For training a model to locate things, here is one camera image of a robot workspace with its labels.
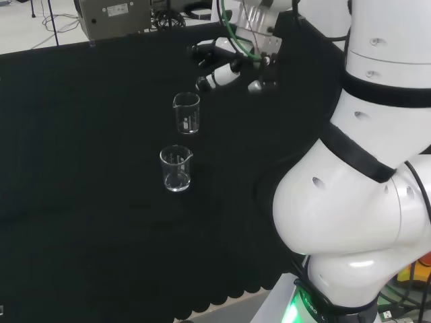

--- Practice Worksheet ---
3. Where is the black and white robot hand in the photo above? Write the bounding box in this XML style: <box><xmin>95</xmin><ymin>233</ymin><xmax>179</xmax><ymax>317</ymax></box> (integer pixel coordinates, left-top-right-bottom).
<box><xmin>186</xmin><ymin>28</ymin><xmax>284</xmax><ymax>94</ymax></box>

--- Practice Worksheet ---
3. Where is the clear glass beaker with markings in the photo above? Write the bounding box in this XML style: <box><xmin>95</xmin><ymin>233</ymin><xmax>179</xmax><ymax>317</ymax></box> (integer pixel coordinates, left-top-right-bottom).
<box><xmin>172</xmin><ymin>91</ymin><xmax>201</xmax><ymax>135</ymax></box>

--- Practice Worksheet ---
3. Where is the grey metal box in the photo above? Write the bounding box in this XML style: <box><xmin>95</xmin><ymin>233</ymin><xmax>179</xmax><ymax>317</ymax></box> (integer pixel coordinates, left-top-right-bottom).
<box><xmin>73</xmin><ymin>0</ymin><xmax>153</xmax><ymax>40</ymax></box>

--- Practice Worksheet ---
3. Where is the black bench cloth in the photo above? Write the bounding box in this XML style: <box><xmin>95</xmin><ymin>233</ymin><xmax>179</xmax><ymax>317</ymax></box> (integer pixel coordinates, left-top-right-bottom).
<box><xmin>0</xmin><ymin>15</ymin><xmax>353</xmax><ymax>321</ymax></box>

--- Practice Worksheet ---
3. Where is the black tripod leg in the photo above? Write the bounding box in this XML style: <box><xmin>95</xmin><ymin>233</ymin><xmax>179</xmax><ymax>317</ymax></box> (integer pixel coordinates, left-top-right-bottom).
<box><xmin>46</xmin><ymin>0</ymin><xmax>61</xmax><ymax>47</ymax></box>

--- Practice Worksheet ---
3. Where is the pale board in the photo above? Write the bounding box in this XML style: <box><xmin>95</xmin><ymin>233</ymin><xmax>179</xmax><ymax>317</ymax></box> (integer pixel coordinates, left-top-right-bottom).
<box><xmin>187</xmin><ymin>289</ymin><xmax>282</xmax><ymax>323</ymax></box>

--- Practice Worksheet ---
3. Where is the yellow stop button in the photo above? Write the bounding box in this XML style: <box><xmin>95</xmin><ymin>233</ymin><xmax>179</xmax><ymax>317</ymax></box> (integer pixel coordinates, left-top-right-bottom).
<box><xmin>398</xmin><ymin>250</ymin><xmax>431</xmax><ymax>287</ymax></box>

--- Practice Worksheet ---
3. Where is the green cable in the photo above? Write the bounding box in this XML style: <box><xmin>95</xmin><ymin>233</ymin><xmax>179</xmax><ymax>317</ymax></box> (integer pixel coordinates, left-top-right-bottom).
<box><xmin>220</xmin><ymin>0</ymin><xmax>267</xmax><ymax>62</ymax></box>

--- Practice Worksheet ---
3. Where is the coiled black cable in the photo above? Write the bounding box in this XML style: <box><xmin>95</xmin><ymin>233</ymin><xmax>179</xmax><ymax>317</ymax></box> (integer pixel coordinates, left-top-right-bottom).
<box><xmin>152</xmin><ymin>8</ymin><xmax>187</xmax><ymax>29</ymax></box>

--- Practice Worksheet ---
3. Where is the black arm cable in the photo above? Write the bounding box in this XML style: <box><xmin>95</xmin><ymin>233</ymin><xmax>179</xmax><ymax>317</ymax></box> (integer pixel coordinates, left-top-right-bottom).
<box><xmin>343</xmin><ymin>0</ymin><xmax>354</xmax><ymax>65</ymax></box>

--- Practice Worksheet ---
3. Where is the thin black floor cable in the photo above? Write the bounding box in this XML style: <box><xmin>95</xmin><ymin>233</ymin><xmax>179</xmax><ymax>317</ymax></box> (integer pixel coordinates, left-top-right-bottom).
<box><xmin>32</xmin><ymin>0</ymin><xmax>81</xmax><ymax>50</ymax></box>

